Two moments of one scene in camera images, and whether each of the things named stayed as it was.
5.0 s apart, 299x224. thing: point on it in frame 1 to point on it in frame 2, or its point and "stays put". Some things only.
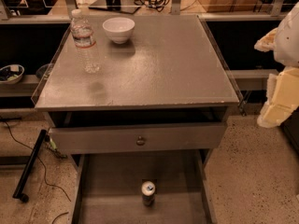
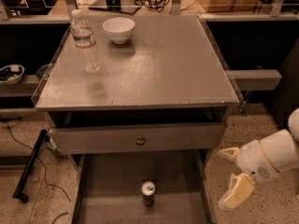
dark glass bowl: (44, 71) stays put
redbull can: (148, 189) stays put
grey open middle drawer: (108, 189) stays put
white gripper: (290, 42) to (252, 161)
